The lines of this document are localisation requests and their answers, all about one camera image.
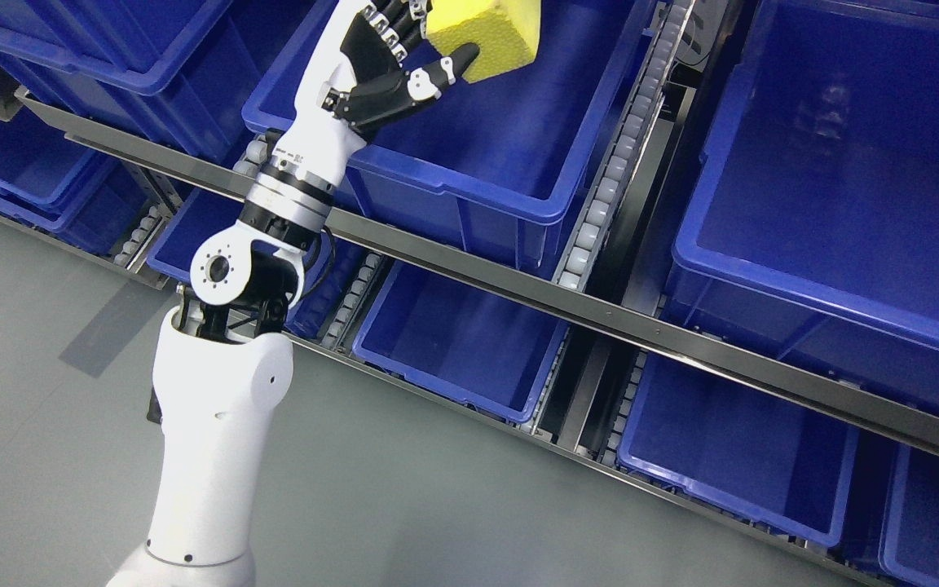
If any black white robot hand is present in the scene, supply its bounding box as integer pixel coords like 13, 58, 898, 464
261, 1, 482, 192

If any yellow foam block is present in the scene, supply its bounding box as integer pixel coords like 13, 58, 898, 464
427, 1, 543, 83

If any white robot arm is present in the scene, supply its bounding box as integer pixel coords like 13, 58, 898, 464
109, 136, 363, 586

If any blue bin middle shelf centre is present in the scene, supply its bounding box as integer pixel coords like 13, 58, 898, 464
241, 0, 666, 278

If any blue bin shelf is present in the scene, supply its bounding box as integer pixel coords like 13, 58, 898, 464
662, 1, 939, 416
0, 0, 315, 164
241, 0, 666, 278

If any blue bin middle shelf left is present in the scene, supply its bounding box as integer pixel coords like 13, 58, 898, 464
0, 0, 315, 164

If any steel shelf rack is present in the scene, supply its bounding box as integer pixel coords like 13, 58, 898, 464
0, 0, 939, 587

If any blue bin middle shelf right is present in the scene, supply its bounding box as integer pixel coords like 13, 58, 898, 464
662, 1, 939, 416

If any blue bin lower centre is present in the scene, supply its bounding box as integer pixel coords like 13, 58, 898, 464
351, 263, 569, 424

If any blue bin far left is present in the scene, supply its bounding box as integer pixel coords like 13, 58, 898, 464
0, 110, 147, 255

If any blue bin lower far right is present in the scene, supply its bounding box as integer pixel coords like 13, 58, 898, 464
877, 446, 939, 586

